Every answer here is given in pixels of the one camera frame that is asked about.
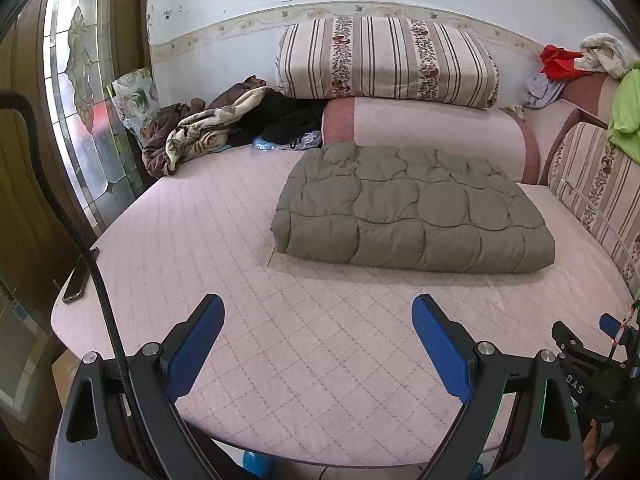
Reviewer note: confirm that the striped floral folded quilt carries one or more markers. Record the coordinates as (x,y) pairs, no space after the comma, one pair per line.
(385,60)

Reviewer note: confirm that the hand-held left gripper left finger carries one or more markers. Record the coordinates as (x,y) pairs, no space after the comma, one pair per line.
(192,350)

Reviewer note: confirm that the blue plastic bag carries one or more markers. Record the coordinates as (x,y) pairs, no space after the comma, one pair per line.
(267,144)

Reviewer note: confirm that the dark brown cloth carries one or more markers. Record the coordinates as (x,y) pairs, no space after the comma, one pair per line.
(157,145)

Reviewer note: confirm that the lime green cloth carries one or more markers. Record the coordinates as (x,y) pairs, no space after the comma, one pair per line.
(627,120)

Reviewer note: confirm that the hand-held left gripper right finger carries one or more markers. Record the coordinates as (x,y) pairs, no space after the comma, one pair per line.
(442,350)

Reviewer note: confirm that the floral paper bag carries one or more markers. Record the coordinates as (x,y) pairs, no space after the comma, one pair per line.
(135,100)

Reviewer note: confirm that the blue plastic object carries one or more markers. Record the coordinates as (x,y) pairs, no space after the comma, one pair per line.
(255,467)

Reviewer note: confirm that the striped floral padded bed side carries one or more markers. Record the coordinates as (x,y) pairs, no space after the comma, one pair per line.
(585,170)

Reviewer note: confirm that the bed with pink quilted cover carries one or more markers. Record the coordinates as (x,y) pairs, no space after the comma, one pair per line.
(300,335)

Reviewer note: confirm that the stained glass door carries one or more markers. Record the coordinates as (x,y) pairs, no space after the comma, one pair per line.
(85,100)

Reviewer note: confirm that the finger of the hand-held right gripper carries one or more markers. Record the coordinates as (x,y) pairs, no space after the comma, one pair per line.
(611,324)
(570,337)

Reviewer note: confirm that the white crumpled cloth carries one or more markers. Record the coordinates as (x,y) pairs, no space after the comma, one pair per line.
(605,55)

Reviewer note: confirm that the beige patterned blanket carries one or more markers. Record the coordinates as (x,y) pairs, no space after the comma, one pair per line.
(210,127)

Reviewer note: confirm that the olive green quilted hooded jacket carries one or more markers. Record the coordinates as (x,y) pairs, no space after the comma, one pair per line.
(400,210)

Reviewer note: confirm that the black garment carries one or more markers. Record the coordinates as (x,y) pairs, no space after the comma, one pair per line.
(290,115)

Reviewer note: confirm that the pink maroon folded blanket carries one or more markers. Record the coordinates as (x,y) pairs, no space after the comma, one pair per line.
(425,125)

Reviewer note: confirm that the grey cloth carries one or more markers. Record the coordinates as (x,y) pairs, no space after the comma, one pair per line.
(542,92)

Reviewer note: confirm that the red cloth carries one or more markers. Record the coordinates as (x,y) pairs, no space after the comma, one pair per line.
(560,65)

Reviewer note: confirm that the dark smartphone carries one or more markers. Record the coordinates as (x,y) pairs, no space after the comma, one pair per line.
(77,280)

